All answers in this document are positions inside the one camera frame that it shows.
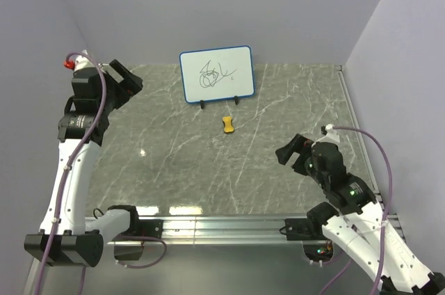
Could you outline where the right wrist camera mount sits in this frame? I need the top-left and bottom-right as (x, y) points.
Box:
(314, 124), (340, 145)

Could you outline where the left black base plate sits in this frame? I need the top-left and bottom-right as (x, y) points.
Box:
(134, 218), (163, 239)

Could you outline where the blue framed whiteboard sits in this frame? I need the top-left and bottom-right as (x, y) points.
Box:
(179, 45), (255, 104)

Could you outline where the yellow eraser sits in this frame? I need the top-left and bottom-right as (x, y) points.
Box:
(222, 116), (234, 134)

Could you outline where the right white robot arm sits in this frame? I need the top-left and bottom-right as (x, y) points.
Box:
(275, 131), (444, 294)

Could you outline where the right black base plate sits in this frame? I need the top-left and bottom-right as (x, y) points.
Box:
(279, 218), (325, 241)

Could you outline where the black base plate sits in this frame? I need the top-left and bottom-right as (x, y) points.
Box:
(134, 218), (163, 239)
(279, 218), (325, 241)

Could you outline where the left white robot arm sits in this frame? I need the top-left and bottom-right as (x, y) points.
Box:
(24, 57), (143, 267)

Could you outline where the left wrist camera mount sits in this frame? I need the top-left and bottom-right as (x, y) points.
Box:
(63, 51), (102, 72)

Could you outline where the aluminium front rail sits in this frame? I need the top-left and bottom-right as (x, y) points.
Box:
(83, 214), (334, 246)

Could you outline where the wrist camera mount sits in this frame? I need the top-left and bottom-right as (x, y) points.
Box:
(314, 124), (340, 145)
(63, 51), (102, 72)

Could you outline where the wire whiteboard stand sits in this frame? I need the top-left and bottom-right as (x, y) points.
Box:
(198, 95), (241, 110)

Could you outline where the aluminium rail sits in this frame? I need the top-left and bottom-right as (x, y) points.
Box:
(83, 214), (334, 246)
(334, 65), (406, 241)

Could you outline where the aluminium right side rail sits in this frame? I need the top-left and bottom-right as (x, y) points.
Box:
(334, 65), (406, 241)

